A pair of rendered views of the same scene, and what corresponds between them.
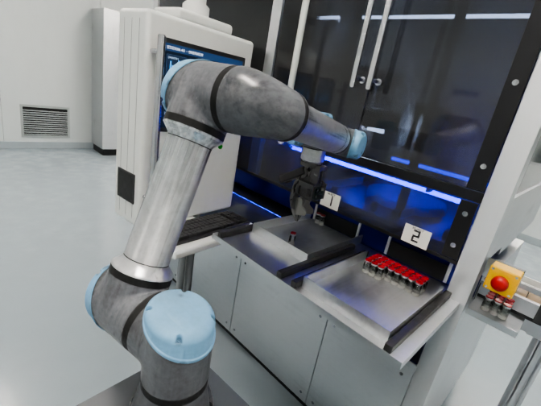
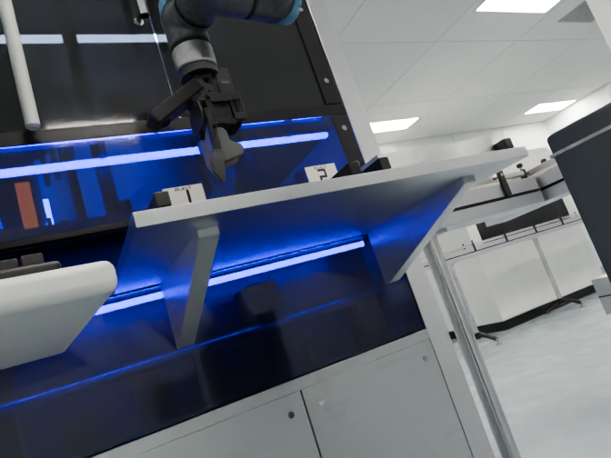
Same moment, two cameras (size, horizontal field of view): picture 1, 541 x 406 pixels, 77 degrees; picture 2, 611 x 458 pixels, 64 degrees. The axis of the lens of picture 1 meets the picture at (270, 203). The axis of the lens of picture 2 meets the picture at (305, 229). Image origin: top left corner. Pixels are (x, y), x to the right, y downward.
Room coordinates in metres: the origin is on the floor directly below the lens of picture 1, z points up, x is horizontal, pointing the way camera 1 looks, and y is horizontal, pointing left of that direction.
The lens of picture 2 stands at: (0.71, 0.63, 0.69)
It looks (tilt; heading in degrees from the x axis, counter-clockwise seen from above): 11 degrees up; 289
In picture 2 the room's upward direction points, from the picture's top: 18 degrees counter-clockwise
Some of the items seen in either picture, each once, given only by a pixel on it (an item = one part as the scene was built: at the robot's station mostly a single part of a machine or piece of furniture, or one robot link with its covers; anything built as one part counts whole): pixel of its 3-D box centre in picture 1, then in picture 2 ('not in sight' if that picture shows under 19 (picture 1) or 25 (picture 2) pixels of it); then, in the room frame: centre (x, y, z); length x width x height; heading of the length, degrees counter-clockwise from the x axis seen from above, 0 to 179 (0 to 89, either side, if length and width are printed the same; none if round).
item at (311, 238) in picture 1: (308, 233); not in sight; (1.17, -0.16, 0.90); 0.34 x 0.26 x 0.04; 138
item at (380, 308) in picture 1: (374, 287); (386, 191); (0.86, -0.34, 0.90); 0.34 x 0.26 x 0.04; 137
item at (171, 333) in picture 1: (175, 338); not in sight; (0.46, 0.12, 0.96); 0.13 x 0.12 x 0.14; 58
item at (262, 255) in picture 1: (332, 265); (309, 227); (1.01, -0.24, 0.87); 0.70 x 0.48 x 0.02; 48
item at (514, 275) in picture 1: (503, 279); not in sight; (0.86, -0.68, 1.00); 0.08 x 0.07 x 0.07; 138
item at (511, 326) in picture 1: (496, 313); not in sight; (0.88, -0.72, 0.87); 0.14 x 0.13 x 0.02; 138
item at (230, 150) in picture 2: (299, 210); (227, 152); (1.06, -0.10, 1.02); 0.06 x 0.03 x 0.09; 48
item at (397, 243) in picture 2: not in sight; (424, 236); (0.83, -0.42, 0.80); 0.34 x 0.03 x 0.13; 138
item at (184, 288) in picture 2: not in sight; (194, 297); (1.17, -0.05, 0.80); 0.34 x 0.03 x 0.13; 138
